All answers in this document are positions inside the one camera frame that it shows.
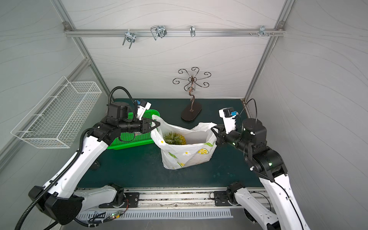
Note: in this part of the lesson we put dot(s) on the bronze scroll hanger stand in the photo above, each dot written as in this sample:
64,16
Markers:
191,112

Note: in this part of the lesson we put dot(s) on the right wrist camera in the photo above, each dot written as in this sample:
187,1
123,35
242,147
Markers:
229,116

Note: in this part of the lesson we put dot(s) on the pineapple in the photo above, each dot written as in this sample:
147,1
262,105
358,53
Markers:
173,138

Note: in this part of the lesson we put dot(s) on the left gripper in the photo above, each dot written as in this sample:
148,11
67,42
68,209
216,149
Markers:
144,125

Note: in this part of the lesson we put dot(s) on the white vented cable duct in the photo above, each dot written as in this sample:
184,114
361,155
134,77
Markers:
135,214

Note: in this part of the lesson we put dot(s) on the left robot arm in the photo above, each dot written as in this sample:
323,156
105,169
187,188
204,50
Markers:
93,142

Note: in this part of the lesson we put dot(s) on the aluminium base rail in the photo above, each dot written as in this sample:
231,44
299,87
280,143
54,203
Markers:
178,198

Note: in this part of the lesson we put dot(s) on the left controller board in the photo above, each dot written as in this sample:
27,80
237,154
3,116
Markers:
116,215

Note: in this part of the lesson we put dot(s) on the aluminium cross rail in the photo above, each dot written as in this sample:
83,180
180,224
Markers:
170,32

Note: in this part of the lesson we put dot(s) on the white plastic bag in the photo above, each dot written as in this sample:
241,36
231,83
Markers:
199,148

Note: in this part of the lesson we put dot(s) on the green plastic basket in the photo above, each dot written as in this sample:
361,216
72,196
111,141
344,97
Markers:
130,140

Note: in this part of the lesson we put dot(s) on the right metal hook clamp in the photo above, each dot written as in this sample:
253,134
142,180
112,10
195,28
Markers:
262,32

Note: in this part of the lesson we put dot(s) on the small metal bracket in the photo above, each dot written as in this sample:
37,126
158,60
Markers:
192,31

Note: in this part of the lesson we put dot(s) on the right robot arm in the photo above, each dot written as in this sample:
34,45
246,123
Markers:
269,166

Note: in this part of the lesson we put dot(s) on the white wire basket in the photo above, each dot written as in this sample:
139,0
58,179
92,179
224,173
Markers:
55,121

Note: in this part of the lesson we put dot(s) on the metal U-bolt clamp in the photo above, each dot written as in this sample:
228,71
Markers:
129,38

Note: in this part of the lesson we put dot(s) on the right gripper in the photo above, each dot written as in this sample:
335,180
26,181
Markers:
222,138

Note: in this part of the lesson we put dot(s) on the green table mat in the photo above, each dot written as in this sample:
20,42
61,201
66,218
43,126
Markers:
142,166

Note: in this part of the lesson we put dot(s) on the metal U-bolt hook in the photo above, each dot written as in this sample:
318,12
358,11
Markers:
158,31

